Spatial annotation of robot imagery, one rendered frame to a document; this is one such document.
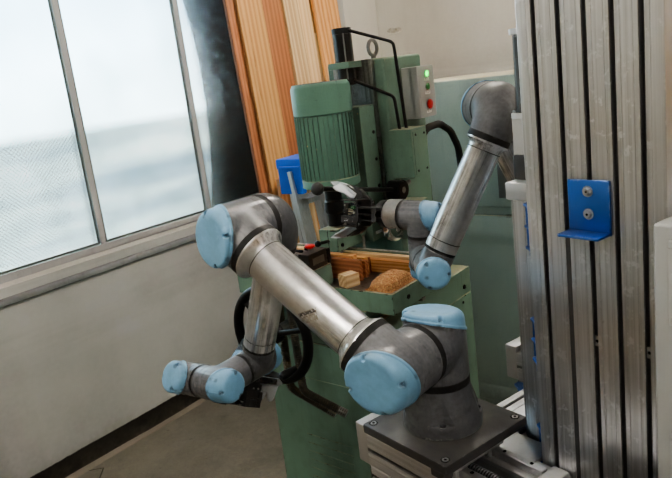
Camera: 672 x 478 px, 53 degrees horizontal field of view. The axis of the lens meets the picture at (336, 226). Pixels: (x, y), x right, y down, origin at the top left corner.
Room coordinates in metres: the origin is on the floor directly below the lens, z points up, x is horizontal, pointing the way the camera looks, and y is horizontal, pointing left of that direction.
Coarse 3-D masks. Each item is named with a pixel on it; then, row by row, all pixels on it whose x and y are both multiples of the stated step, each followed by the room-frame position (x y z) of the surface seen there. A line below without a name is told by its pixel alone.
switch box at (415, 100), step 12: (408, 72) 2.14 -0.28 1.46; (420, 72) 2.13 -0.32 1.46; (432, 72) 2.19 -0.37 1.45; (408, 84) 2.14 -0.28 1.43; (420, 84) 2.13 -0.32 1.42; (432, 84) 2.18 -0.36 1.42; (408, 96) 2.15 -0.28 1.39; (420, 96) 2.12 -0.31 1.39; (432, 96) 2.18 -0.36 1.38; (408, 108) 2.15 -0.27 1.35; (420, 108) 2.12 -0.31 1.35; (432, 108) 2.17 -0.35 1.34
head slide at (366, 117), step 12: (360, 108) 2.05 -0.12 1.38; (372, 108) 2.10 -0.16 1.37; (360, 120) 2.04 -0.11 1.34; (372, 120) 2.09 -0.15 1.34; (360, 132) 2.04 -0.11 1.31; (372, 132) 2.08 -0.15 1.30; (360, 144) 2.05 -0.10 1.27; (372, 144) 2.08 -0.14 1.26; (360, 156) 2.05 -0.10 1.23; (372, 156) 2.07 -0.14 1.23; (360, 168) 2.05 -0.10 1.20; (372, 168) 2.07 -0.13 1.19; (372, 180) 2.06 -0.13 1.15; (372, 192) 2.06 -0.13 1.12; (372, 228) 2.04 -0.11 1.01; (372, 240) 2.04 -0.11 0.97
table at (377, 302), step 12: (372, 276) 1.89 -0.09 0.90; (240, 288) 2.08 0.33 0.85; (336, 288) 1.83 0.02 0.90; (348, 288) 1.81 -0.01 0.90; (360, 288) 1.79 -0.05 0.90; (408, 288) 1.77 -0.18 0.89; (420, 288) 1.81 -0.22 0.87; (360, 300) 1.77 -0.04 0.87; (372, 300) 1.75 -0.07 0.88; (384, 300) 1.72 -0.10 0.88; (396, 300) 1.72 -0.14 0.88; (408, 300) 1.76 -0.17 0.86; (384, 312) 1.73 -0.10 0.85; (396, 312) 1.71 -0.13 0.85
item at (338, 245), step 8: (320, 232) 2.00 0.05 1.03; (328, 232) 1.98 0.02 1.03; (336, 232) 1.96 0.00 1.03; (320, 240) 2.00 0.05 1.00; (336, 240) 1.96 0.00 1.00; (344, 240) 1.99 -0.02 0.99; (352, 240) 2.02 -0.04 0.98; (360, 240) 2.05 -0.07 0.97; (336, 248) 1.96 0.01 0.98; (344, 248) 1.98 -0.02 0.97
